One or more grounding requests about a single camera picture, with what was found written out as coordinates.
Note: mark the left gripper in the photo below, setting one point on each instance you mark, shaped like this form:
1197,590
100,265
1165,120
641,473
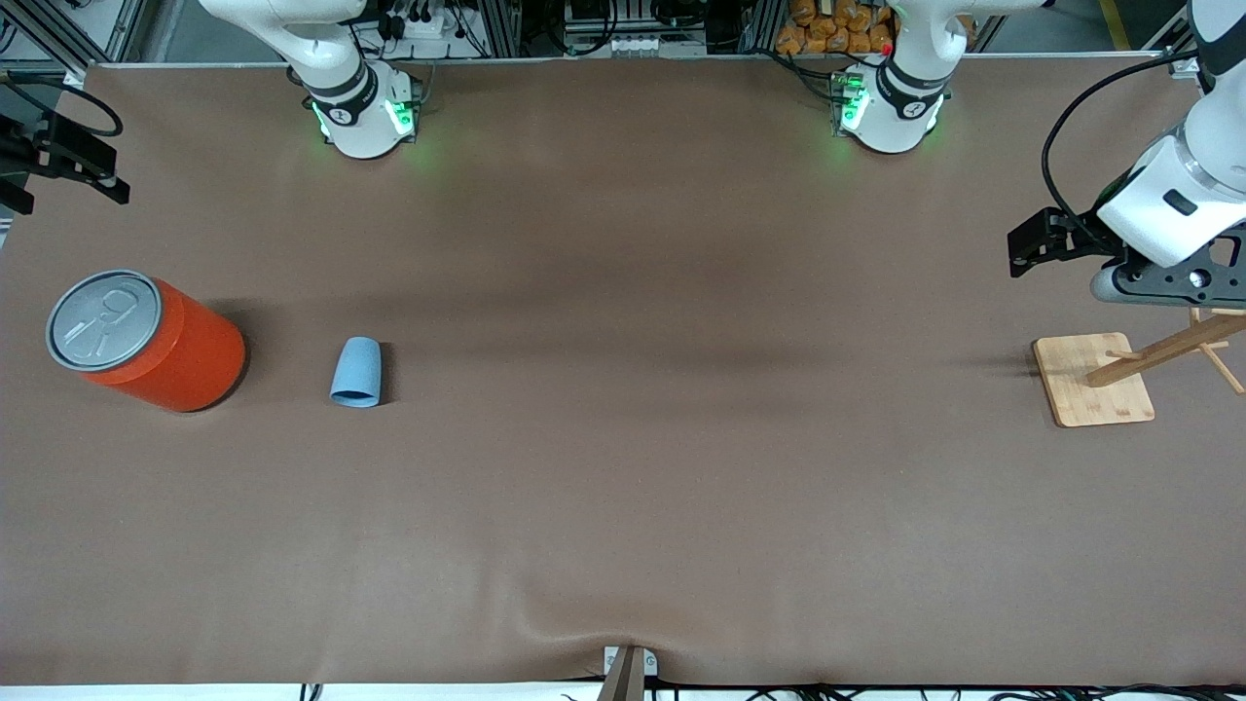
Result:
1083,237

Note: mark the light blue cup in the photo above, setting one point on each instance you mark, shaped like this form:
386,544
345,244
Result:
355,370

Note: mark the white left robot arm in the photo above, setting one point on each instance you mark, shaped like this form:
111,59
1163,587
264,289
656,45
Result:
896,117

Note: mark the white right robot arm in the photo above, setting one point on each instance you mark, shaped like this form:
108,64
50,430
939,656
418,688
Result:
360,117

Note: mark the wooden mug stand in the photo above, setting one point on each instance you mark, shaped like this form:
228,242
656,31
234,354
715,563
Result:
1090,389

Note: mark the orange can with silver lid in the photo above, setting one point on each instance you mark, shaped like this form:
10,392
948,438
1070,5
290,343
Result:
175,350

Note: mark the pile of orange bread rolls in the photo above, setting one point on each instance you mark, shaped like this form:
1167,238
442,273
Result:
837,29

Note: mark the white power strip with plugs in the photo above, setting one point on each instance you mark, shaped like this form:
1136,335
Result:
419,24

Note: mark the brown table mat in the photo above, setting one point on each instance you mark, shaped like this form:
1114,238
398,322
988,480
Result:
623,438

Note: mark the aluminium frame profile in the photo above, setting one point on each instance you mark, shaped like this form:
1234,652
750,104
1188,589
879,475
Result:
127,29

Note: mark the silver metal clamp bracket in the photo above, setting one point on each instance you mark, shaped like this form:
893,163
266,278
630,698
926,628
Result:
647,662

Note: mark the brown camera post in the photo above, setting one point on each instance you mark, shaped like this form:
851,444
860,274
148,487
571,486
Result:
625,682

